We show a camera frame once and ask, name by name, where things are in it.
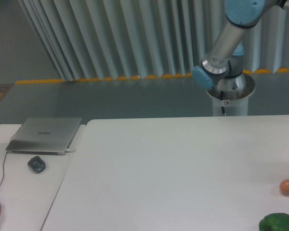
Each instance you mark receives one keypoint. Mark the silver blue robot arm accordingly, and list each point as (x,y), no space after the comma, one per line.
(241,15)

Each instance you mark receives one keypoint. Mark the green bell pepper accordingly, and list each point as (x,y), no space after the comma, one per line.
(275,222)

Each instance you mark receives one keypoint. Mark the silver closed laptop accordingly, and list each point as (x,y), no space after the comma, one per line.
(44,135)

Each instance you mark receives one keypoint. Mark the white usb plug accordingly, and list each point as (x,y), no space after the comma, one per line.
(70,151)

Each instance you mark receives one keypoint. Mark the white folding partition screen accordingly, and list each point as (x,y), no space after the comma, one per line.
(125,38)

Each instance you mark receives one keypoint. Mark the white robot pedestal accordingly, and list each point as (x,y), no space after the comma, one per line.
(230,96)

